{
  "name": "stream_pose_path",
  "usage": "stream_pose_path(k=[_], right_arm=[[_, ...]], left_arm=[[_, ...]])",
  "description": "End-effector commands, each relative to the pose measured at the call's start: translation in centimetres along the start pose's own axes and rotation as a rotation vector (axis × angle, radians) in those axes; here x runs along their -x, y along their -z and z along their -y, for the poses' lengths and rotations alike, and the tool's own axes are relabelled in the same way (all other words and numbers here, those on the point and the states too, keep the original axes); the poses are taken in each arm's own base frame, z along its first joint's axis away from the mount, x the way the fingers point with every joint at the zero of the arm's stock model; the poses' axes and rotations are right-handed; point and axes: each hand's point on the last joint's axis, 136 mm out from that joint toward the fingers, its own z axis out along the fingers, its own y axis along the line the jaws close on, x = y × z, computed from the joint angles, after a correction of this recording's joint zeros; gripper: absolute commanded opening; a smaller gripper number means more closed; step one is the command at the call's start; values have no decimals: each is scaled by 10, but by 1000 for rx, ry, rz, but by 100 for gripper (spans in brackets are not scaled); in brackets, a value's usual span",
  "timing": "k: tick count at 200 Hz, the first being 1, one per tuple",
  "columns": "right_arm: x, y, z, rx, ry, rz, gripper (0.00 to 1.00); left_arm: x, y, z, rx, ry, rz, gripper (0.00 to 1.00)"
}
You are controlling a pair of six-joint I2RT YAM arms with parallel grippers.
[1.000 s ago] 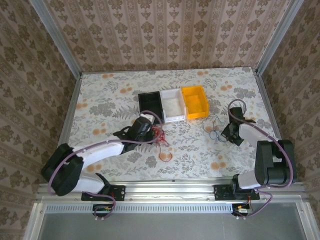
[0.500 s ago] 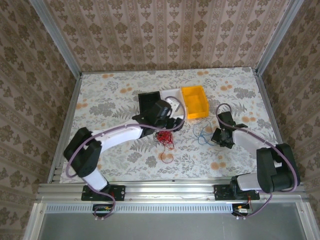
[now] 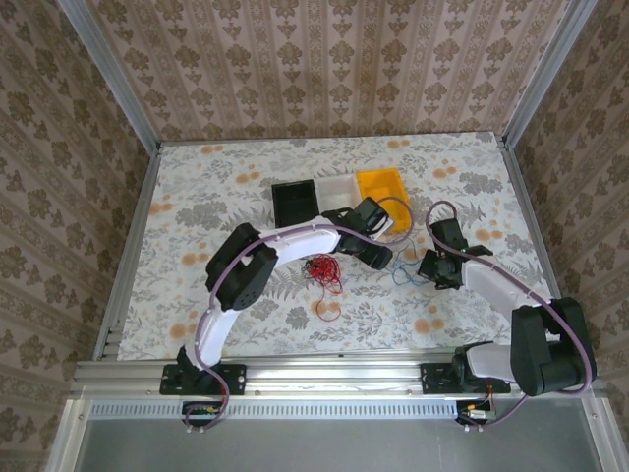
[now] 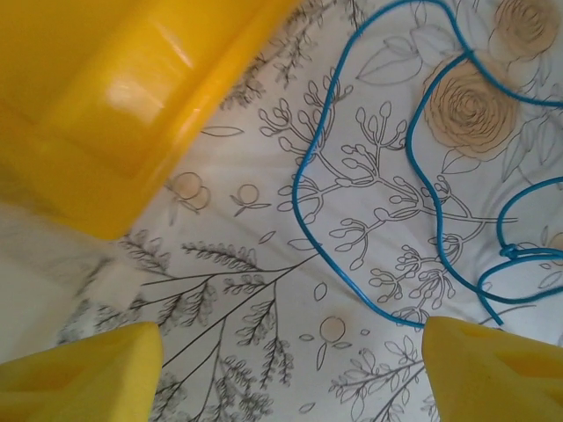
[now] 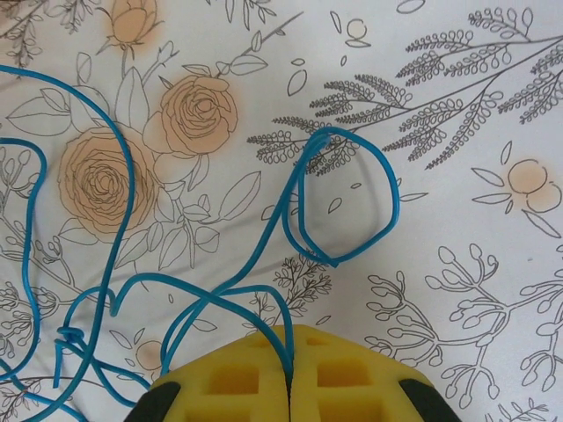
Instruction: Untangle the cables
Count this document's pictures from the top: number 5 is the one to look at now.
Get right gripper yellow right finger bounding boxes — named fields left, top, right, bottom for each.
left=289, top=324, right=461, bottom=422

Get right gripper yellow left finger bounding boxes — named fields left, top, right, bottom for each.
left=125, top=324, right=295, bottom=422

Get blue cable with loop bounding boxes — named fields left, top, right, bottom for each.
left=112, top=126, right=402, bottom=384

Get floral tablecloth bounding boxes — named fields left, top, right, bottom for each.
left=0, top=0, right=563, bottom=422

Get long blue cable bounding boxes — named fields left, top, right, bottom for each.
left=0, top=138, right=48, bottom=382
left=0, top=65, right=153, bottom=422

